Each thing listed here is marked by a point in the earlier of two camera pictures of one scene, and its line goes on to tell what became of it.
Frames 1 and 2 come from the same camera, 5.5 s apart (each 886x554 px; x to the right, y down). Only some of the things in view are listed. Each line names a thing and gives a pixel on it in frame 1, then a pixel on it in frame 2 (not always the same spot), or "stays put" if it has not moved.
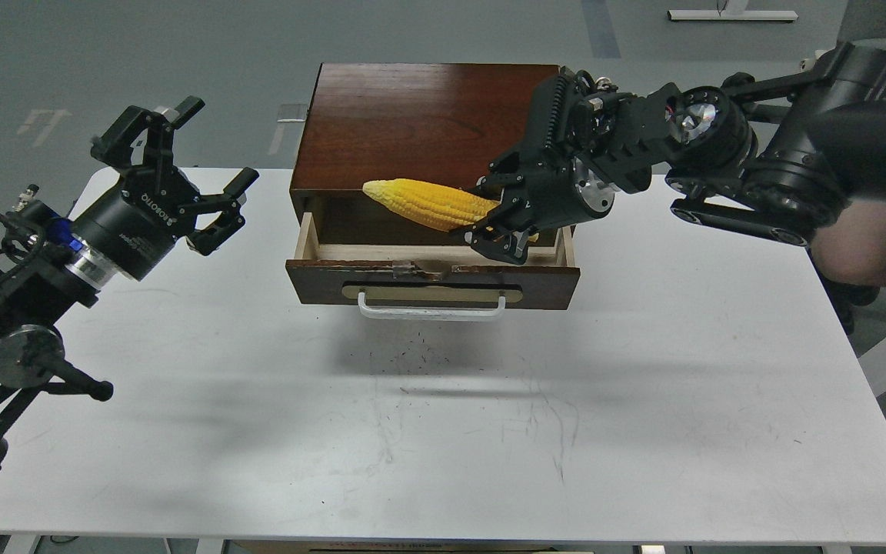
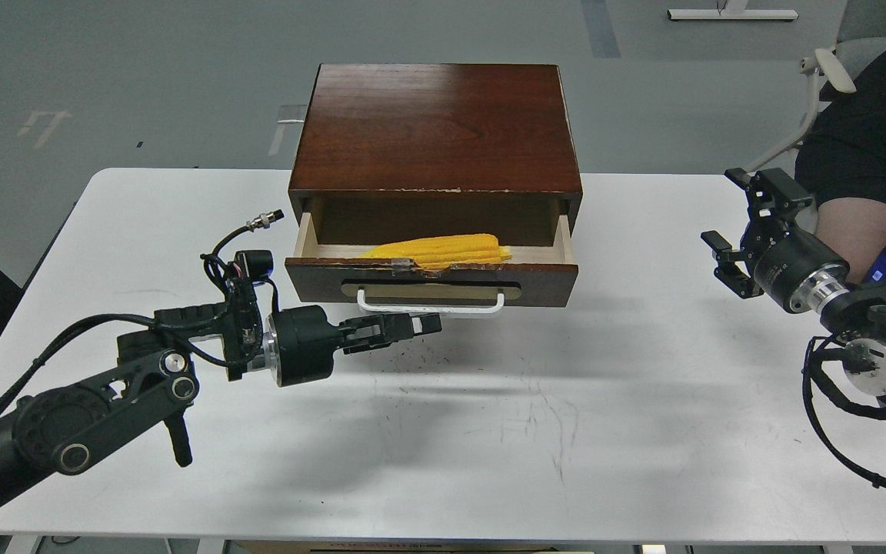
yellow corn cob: (443, 206) → (438, 254)
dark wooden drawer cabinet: (439, 123) stays put
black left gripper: (133, 226) → (301, 340)
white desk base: (732, 10) stays put
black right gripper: (554, 190) → (797, 269)
